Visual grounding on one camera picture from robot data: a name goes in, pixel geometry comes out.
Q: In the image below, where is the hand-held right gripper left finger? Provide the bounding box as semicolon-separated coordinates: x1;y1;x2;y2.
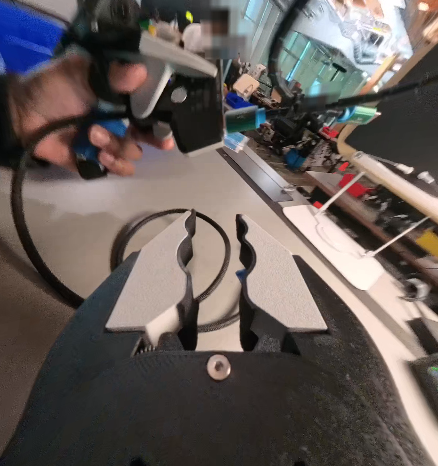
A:
104;210;198;344

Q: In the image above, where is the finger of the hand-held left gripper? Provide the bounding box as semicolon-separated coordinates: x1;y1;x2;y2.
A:
129;34;218;119
153;122;175;141

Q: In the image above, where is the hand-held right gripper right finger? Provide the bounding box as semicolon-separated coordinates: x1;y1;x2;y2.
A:
235;214;329;339

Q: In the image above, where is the black hdmi switch box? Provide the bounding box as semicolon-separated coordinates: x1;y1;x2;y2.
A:
170;73;226;158

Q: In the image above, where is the green plug braided hdmi cable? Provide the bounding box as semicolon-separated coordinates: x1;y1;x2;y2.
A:
224;0;438;133

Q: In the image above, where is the blue plastic bin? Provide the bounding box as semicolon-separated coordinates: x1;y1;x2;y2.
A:
0;0;65;73

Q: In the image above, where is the black braided switch cable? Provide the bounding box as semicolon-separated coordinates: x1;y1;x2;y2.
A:
10;116;241;333

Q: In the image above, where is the person's left hand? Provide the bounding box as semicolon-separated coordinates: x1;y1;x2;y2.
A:
6;55;176;178

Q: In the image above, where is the small blue bin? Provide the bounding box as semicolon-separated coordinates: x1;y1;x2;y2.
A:
226;93;254;110

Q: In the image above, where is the white boxy device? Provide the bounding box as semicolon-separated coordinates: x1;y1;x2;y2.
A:
234;74;260;100

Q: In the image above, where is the dark grey desk mat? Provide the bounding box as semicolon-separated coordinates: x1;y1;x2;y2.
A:
219;149;294;202

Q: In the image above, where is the wooden workbench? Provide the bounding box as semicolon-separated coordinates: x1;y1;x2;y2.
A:
306;171;438;288

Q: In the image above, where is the red plastic bin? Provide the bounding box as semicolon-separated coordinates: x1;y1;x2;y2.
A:
338;174;372;199

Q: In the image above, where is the grey black round device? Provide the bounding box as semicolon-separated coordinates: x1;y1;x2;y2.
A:
405;278;432;301

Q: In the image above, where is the blue waste container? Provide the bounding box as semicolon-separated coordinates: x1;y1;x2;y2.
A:
284;147;305;170

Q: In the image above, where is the black power adapter brick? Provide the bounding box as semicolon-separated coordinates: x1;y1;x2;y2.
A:
410;317;438;354

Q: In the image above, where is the small yellow bin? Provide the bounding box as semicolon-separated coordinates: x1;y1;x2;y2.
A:
417;229;438;260

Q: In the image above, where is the dark grey power bank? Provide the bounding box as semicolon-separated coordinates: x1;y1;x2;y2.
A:
412;351;438;412

